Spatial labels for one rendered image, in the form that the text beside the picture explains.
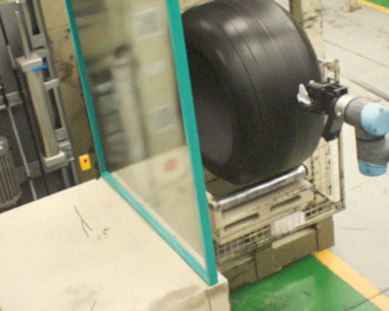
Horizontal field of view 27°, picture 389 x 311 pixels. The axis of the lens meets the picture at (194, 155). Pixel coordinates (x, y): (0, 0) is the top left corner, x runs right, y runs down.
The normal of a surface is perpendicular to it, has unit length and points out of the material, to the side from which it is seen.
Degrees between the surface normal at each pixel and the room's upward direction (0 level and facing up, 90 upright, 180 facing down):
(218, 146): 28
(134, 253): 0
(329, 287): 0
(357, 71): 0
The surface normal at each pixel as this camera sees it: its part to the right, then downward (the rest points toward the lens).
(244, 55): 0.00, -0.26
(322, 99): 0.46, 0.29
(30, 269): -0.13, -0.87
